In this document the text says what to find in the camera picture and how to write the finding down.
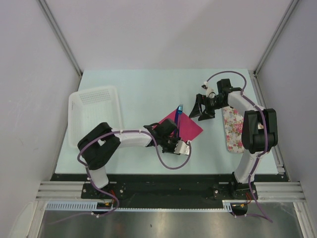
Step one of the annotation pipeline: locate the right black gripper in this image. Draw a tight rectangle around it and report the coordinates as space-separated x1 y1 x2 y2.
189 93 227 121

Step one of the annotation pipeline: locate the pink paper napkin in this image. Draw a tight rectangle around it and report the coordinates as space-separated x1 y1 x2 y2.
157 109 204 143

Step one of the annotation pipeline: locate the blue metallic fork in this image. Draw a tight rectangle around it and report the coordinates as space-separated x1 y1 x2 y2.
174 104 183 137

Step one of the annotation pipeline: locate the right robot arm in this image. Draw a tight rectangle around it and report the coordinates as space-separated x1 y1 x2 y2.
189 79 278 199

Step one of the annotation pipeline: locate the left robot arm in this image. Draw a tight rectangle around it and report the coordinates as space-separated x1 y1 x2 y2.
77 119 189 198

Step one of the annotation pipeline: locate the floral cloth mat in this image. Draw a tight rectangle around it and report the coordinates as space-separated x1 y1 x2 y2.
221 107 244 154

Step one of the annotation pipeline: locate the white plastic basket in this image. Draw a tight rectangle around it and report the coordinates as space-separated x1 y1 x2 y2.
68 86 123 148

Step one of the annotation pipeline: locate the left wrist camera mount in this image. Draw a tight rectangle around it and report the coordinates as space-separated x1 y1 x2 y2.
174 140 190 155

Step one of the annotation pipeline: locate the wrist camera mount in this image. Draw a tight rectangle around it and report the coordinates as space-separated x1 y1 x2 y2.
174 140 190 155
202 81 216 98

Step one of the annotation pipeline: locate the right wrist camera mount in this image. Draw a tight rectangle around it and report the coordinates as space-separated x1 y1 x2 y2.
202 81 216 98

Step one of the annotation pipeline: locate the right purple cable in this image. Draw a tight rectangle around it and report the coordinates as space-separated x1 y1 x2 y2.
203 70 273 223

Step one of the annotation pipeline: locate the purple cable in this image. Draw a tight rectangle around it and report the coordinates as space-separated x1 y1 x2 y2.
77 130 193 219
203 70 273 223

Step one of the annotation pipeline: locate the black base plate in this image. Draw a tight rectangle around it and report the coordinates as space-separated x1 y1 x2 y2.
51 174 288 209

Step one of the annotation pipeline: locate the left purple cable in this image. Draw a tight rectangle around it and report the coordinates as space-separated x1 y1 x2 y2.
77 130 193 219

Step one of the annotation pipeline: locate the aluminium frame rail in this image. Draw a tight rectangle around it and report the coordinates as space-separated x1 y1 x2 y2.
36 181 84 201

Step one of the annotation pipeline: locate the white slotted cable duct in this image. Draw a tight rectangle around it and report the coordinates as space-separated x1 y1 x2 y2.
46 200 235 213

